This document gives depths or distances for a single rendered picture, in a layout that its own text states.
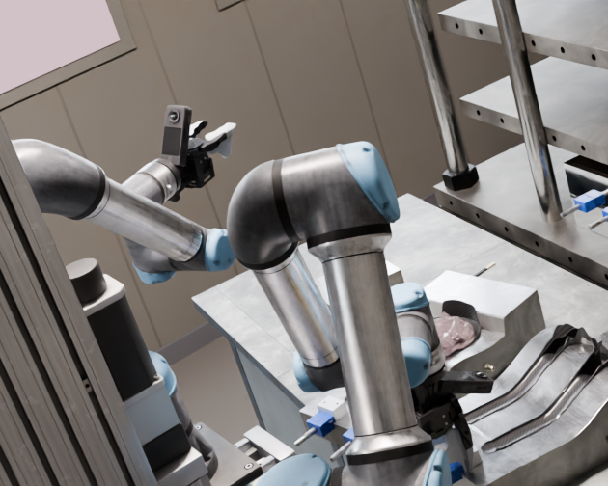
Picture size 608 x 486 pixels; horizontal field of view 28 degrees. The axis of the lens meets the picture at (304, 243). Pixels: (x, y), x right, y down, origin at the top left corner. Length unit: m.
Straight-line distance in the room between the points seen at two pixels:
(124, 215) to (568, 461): 0.89
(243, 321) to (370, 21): 2.13
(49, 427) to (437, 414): 0.75
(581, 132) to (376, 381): 1.50
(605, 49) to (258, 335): 1.07
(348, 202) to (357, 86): 3.35
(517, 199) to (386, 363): 1.77
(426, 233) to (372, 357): 1.66
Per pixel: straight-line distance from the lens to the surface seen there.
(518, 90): 3.01
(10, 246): 1.50
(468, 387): 2.11
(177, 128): 2.30
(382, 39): 4.98
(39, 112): 4.32
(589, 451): 2.24
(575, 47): 2.82
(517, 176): 3.45
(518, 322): 2.59
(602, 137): 2.93
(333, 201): 1.59
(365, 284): 1.59
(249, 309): 3.13
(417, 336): 1.92
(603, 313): 2.70
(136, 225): 2.01
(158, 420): 1.76
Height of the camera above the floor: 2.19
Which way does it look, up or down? 24 degrees down
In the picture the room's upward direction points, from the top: 18 degrees counter-clockwise
